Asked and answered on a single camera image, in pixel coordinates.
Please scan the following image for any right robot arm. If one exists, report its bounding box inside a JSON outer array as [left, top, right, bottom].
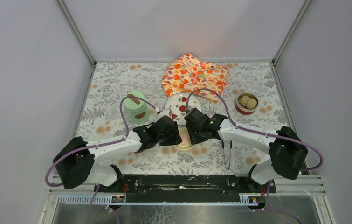
[[184, 108, 308, 192]]

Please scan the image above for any floral orange cloth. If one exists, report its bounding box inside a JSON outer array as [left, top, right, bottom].
[[161, 53, 229, 103]]

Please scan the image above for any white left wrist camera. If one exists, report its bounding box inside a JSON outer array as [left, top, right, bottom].
[[157, 108, 173, 119]]

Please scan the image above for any green lid brown handle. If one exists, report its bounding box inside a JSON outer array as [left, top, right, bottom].
[[123, 91, 146, 112]]

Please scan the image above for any white plate blue rim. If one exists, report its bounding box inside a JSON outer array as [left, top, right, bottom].
[[164, 93, 203, 126]]

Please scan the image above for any green container cup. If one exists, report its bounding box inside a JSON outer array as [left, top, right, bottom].
[[127, 108, 150, 125]]

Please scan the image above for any cream lid pink handle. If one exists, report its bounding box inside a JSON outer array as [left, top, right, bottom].
[[173, 127, 194, 153]]

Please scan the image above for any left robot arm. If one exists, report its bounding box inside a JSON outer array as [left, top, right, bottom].
[[50, 116, 182, 192]]

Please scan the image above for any floral tablecloth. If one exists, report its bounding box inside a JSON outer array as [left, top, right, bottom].
[[76, 62, 287, 175]]

